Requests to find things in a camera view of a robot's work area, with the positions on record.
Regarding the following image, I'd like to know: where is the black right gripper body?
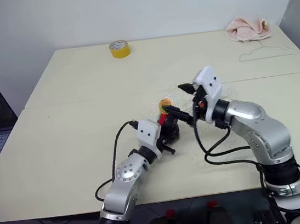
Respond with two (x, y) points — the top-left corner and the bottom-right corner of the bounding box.
(189, 82), (211, 125)

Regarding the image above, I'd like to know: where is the yellow tape roll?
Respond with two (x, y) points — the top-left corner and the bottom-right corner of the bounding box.
(107, 38), (132, 60)

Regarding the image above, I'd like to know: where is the pink towel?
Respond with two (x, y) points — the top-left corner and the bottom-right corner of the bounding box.
(223, 13), (273, 45)

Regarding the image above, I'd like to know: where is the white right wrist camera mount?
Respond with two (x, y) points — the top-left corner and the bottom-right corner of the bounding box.
(192, 64), (228, 125)

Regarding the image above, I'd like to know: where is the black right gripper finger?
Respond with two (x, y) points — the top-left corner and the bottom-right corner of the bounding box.
(166, 102), (197, 129)
(177, 81), (199, 97)

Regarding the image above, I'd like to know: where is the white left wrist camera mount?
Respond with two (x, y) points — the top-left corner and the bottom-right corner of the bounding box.
(135, 117), (166, 163)

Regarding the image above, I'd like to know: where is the white wire clothes hanger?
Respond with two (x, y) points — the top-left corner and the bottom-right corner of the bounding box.
(237, 36), (300, 63)

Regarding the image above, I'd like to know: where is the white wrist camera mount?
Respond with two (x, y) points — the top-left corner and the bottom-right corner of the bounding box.
(192, 64), (228, 125)
(135, 117), (166, 163)

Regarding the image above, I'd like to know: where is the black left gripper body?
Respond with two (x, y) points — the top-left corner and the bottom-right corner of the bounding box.
(154, 125), (177, 157)

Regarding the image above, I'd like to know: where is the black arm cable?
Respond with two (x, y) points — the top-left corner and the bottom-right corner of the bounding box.
(86, 118), (150, 203)
(191, 109), (260, 173)

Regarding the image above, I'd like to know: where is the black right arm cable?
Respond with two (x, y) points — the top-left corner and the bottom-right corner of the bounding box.
(191, 109), (260, 173)

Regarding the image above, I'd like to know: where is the small orange object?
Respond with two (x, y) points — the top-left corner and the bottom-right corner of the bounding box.
(155, 97), (176, 116)

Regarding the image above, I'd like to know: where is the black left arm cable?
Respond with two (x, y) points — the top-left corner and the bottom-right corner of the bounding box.
(86, 118), (150, 203)

